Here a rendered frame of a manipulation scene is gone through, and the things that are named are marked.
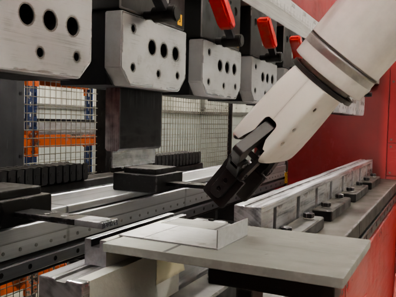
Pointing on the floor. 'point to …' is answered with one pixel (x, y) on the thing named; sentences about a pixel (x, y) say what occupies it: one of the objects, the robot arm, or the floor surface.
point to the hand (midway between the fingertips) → (234, 185)
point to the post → (102, 157)
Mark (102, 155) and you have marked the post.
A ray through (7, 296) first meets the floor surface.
